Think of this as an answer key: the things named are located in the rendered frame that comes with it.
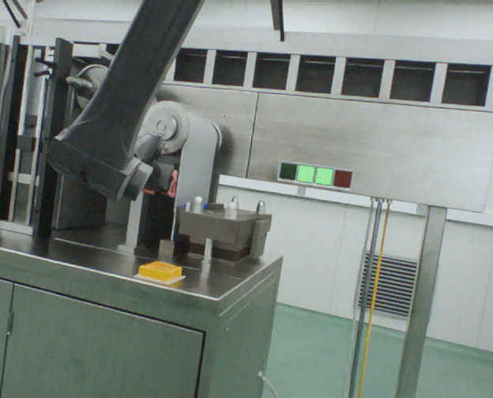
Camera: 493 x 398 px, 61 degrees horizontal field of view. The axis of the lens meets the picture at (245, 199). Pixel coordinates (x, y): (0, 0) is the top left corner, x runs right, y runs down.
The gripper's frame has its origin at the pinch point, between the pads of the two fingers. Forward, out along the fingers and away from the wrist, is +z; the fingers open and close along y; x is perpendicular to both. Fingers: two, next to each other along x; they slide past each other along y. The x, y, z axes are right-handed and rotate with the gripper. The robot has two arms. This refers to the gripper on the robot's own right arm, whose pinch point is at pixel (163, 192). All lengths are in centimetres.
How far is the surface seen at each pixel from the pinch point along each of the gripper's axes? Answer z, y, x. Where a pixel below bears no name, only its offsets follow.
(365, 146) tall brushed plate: 24, 48, 40
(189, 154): 4.7, 0.4, 15.8
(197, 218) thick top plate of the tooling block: 6.6, 8.9, -2.5
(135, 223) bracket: 8.3, -8.9, -6.5
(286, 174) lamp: 29.3, 23.7, 29.1
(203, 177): 18.9, 0.4, 17.2
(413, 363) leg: 73, 75, -13
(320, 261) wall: 265, 21, 91
